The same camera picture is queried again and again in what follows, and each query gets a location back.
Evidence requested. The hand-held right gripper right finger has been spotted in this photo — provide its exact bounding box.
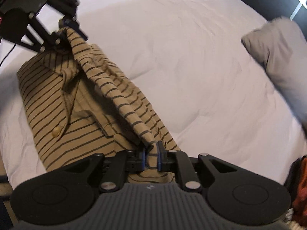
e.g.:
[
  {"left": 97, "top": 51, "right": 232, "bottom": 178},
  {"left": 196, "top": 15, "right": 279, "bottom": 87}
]
[{"left": 156, "top": 141, "right": 240, "bottom": 192}]

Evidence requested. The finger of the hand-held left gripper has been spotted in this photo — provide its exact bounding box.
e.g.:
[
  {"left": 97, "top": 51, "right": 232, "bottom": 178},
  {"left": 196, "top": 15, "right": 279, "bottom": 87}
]
[
  {"left": 47, "top": 0, "right": 79, "bottom": 22},
  {"left": 18, "top": 14, "right": 88, "bottom": 53}
]

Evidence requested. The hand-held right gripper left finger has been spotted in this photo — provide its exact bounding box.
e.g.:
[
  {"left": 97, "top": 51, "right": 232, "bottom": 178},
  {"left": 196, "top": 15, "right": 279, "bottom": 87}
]
[{"left": 64, "top": 149, "right": 146, "bottom": 192}]

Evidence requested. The tan striped button shirt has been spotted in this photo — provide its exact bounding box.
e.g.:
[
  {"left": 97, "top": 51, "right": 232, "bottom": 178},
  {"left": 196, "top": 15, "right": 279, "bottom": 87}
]
[{"left": 17, "top": 26, "right": 181, "bottom": 185}]

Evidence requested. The bed with grey sheet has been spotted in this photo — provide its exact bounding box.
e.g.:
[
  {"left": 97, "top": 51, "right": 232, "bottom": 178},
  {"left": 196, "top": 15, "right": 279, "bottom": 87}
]
[{"left": 0, "top": 0, "right": 307, "bottom": 192}]

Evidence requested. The black garment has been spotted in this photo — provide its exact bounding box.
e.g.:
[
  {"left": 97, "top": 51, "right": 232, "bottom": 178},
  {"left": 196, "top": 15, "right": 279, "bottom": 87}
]
[{"left": 284, "top": 157, "right": 301, "bottom": 197}]

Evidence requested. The red fleece garment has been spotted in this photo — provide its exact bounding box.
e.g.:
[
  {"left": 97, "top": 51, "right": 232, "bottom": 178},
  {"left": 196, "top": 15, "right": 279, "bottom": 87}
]
[{"left": 291, "top": 156, "right": 307, "bottom": 221}]

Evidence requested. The grey pillow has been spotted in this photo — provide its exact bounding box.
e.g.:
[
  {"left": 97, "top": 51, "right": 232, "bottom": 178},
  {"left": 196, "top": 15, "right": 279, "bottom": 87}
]
[{"left": 241, "top": 16, "right": 307, "bottom": 139}]

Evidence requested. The black cable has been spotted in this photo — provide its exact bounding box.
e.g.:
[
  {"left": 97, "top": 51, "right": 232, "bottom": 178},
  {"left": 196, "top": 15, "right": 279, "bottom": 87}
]
[{"left": 0, "top": 42, "right": 16, "bottom": 66}]

